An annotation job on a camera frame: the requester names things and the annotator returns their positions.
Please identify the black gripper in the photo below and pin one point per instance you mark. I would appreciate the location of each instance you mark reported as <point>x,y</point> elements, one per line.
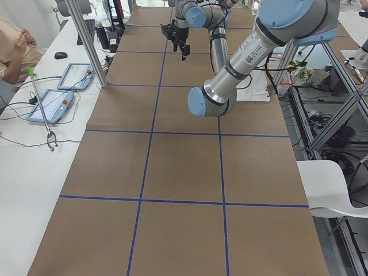
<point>181,34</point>

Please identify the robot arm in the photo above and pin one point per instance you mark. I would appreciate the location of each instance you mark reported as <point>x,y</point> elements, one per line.
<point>190,14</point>
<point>278,22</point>

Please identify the black water bottle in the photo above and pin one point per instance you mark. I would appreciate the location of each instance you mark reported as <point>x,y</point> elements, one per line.
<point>102,36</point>

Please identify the blue teach pendant far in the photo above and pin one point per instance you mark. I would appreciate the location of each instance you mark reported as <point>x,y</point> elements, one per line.
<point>77,76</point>

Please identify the blue teach pendant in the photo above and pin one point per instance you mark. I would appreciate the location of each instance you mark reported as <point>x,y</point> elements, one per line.
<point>77,76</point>
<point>55,104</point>

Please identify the black computer mouse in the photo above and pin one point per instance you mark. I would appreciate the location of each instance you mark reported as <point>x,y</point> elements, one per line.
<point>60,55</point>

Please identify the white plastic bag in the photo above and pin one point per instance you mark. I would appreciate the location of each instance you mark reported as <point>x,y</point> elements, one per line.
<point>300,73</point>

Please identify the blue teach pendant near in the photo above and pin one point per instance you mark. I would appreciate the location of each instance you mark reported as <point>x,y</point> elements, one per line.
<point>55,104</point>

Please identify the metal grabber tool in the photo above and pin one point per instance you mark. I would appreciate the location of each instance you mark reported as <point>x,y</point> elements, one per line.
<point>50,133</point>

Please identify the seated person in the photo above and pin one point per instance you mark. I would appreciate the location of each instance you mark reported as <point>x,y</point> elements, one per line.
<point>18,52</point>

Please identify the white chair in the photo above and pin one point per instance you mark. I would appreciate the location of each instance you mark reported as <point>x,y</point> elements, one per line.
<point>326,190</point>

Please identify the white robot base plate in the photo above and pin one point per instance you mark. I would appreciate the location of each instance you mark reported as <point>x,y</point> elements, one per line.
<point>253,88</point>

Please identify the aluminium frame post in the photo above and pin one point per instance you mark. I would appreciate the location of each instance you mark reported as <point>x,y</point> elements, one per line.
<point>81,28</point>

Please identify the aluminium table frame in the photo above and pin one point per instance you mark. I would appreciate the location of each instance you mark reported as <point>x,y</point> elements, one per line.
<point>329,121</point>

